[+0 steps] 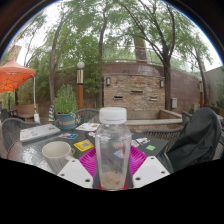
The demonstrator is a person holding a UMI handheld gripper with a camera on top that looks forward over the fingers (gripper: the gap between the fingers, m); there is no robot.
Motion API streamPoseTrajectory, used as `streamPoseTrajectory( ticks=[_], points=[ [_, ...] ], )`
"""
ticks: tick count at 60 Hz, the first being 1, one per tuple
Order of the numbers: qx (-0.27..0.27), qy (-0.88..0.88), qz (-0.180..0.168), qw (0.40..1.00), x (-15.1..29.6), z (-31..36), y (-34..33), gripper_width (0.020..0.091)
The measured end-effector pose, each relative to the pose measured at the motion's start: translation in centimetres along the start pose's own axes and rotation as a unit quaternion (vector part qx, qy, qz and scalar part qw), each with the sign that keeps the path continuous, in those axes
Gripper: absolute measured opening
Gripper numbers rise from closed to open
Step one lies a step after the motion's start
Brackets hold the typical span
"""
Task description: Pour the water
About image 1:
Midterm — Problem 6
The blue sticker card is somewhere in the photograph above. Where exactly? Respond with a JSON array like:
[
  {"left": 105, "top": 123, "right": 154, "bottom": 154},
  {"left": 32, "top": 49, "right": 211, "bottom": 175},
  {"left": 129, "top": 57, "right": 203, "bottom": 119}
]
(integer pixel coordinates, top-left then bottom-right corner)
[{"left": 59, "top": 132, "right": 79, "bottom": 140}]

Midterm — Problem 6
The orange canopy tent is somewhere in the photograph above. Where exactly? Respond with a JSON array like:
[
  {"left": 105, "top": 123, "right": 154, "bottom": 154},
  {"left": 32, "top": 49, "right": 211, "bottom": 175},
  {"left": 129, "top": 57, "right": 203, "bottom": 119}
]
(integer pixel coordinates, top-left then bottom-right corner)
[{"left": 0, "top": 59, "right": 37, "bottom": 94}]

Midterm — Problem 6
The silver laptop with stickers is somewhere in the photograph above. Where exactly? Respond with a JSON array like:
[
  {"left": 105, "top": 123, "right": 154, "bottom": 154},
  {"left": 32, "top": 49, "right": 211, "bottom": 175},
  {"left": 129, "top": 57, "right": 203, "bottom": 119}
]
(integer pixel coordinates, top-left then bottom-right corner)
[{"left": 19, "top": 123, "right": 62, "bottom": 144}]

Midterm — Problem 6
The clear white-capped plastic bottle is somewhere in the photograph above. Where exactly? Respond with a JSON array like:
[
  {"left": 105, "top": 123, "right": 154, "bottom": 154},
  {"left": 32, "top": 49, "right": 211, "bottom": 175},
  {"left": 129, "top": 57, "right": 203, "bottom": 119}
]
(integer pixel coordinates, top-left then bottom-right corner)
[{"left": 94, "top": 106, "right": 133, "bottom": 192}]

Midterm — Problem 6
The wooden lamp post, globe light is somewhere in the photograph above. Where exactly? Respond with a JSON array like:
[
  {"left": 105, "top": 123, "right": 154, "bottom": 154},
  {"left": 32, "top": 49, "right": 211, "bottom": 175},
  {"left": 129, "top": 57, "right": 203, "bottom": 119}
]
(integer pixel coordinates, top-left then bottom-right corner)
[{"left": 76, "top": 61, "right": 86, "bottom": 111}]

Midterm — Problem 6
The black laptop with stickers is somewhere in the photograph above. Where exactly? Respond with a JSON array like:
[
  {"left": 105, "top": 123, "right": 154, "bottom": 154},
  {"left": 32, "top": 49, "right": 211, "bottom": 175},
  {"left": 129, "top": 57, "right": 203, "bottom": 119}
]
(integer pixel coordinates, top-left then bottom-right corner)
[{"left": 84, "top": 128, "right": 169, "bottom": 158}]

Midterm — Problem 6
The blue yellow striped cone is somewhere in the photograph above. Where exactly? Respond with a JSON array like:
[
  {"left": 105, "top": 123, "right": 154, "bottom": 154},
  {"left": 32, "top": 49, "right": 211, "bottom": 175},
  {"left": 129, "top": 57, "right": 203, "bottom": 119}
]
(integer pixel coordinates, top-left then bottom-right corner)
[{"left": 48, "top": 104, "right": 56, "bottom": 123}]

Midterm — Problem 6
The white ribbed mug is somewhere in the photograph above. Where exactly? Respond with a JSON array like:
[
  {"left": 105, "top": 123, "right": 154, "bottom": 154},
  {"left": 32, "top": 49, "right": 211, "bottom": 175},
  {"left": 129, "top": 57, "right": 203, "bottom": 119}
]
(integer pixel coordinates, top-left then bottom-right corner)
[{"left": 41, "top": 140, "right": 76, "bottom": 175}]

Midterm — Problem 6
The white printed booklet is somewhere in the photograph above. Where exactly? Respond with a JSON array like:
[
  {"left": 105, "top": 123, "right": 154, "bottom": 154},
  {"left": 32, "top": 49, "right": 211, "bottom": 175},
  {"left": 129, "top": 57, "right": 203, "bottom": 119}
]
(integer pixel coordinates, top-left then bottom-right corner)
[{"left": 75, "top": 122, "right": 100, "bottom": 132}]

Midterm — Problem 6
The black backpack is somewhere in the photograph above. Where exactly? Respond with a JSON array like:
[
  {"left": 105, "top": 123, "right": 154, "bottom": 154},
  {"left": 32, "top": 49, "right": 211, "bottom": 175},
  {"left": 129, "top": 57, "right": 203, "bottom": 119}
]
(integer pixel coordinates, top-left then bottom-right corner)
[{"left": 165, "top": 107, "right": 223, "bottom": 173}]

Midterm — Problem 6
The wooden bench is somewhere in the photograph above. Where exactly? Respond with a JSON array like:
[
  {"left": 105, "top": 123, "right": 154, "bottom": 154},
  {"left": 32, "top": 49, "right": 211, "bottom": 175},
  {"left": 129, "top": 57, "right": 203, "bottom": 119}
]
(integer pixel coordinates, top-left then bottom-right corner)
[{"left": 13, "top": 103, "right": 39, "bottom": 121}]

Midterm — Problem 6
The green plant in blue pot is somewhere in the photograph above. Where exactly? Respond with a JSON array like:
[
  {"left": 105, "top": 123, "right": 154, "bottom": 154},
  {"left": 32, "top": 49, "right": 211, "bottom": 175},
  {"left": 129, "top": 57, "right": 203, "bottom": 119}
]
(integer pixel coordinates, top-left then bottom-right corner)
[{"left": 53, "top": 84, "right": 79, "bottom": 131}]

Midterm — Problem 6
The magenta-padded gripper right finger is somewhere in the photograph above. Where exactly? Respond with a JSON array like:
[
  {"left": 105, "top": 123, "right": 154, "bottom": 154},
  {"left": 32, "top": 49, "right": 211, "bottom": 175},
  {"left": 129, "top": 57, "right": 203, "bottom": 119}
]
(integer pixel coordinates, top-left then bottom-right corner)
[{"left": 128, "top": 145, "right": 171, "bottom": 190}]

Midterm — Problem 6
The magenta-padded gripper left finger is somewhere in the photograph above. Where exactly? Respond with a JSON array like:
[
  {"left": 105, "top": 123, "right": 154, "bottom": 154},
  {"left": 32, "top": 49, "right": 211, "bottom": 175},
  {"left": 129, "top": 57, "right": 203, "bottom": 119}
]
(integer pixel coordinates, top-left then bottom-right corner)
[{"left": 57, "top": 146, "right": 98, "bottom": 190}]

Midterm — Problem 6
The yellow square card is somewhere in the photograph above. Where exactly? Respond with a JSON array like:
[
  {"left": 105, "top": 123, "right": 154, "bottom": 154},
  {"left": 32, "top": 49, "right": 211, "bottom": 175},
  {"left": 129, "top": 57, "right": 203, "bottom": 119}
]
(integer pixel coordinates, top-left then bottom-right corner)
[{"left": 73, "top": 139, "right": 95, "bottom": 153}]

